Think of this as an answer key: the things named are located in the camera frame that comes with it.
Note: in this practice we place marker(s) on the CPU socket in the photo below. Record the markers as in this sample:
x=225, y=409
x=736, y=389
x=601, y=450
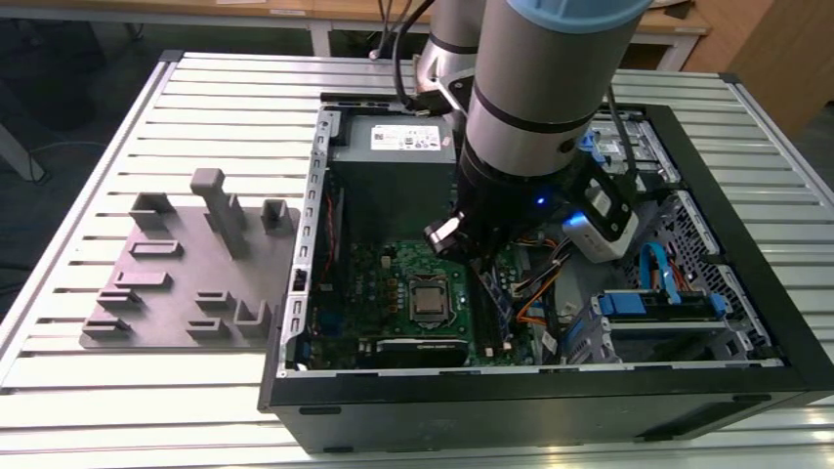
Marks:
x=408, y=322

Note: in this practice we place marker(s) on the grey power supply unit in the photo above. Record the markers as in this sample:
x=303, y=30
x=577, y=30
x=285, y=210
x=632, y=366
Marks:
x=391, y=195

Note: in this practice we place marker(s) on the grey parts rack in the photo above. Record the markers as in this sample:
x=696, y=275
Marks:
x=182, y=254

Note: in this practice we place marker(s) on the black RAM slot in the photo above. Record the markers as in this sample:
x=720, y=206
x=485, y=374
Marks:
x=487, y=334

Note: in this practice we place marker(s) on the green motherboard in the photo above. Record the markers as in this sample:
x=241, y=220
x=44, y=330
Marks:
x=384, y=273

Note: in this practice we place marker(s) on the blue drive carrier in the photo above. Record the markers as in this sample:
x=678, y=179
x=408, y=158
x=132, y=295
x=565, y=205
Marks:
x=589, y=144

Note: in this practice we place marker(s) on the black graphics card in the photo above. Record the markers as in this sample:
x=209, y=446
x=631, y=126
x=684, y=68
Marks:
x=423, y=349

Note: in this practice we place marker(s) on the hard disk in blue carrier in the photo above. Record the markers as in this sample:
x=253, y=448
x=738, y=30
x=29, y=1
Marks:
x=628, y=305

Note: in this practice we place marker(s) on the silver CPU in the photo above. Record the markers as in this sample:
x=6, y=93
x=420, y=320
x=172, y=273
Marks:
x=431, y=300

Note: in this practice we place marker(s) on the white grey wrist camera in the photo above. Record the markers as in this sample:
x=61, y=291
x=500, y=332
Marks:
x=599, y=244

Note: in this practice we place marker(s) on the wooden desk white frame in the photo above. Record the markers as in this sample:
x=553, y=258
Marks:
x=194, y=7
x=664, y=29

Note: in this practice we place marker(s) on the metal drive cage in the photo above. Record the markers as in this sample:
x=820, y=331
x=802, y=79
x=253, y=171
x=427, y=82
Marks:
x=651, y=146

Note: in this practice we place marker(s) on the brown wooden cabinet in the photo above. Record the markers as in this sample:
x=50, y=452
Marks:
x=768, y=49

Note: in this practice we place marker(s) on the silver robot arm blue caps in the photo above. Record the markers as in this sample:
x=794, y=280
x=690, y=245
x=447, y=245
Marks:
x=540, y=73

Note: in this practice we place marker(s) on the black PC case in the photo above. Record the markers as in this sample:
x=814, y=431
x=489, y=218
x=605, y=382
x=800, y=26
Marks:
x=520, y=420

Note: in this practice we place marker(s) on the white metal leg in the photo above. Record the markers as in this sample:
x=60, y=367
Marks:
x=22, y=156

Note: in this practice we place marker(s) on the metal disk bay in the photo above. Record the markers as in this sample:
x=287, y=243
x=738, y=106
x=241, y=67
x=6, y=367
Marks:
x=664, y=332

